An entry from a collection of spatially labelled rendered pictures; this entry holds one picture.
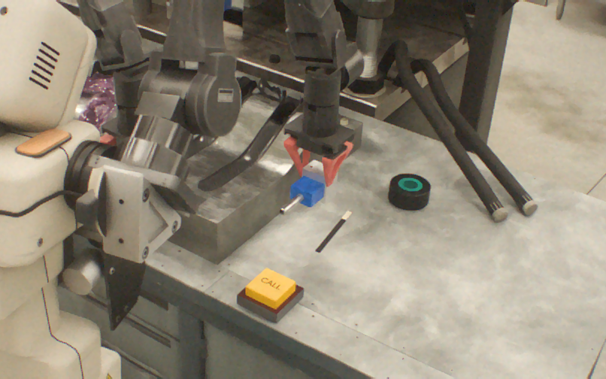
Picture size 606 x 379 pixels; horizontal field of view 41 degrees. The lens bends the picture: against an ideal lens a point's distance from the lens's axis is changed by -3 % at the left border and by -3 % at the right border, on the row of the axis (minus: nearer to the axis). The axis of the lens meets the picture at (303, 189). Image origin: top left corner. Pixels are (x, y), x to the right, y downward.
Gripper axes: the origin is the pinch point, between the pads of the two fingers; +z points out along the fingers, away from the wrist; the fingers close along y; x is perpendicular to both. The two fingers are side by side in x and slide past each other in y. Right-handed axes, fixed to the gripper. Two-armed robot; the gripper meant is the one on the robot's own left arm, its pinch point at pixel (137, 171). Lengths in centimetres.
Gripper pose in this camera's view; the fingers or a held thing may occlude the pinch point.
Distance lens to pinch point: 148.4
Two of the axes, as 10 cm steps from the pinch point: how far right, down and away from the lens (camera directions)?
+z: -0.4, 8.2, 5.7
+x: -5.5, 4.6, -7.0
